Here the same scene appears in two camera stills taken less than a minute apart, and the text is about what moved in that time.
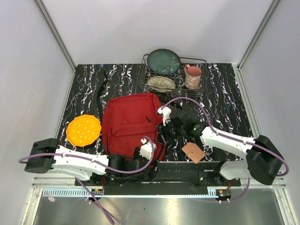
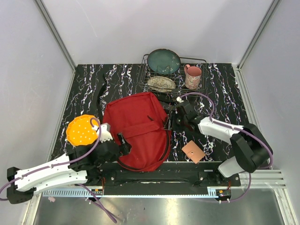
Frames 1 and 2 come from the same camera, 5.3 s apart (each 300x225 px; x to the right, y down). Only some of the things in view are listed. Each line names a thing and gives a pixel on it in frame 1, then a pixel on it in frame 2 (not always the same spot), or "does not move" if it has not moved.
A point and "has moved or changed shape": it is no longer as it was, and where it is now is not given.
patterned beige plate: x=161 y=83 does not move
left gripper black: x=154 y=170 → x=126 y=147
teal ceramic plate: x=163 y=61 does not move
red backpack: x=128 y=119 has moved or changed shape
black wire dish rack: x=190 y=79 does not move
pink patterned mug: x=192 y=74 does not move
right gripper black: x=163 y=131 → x=175 y=114
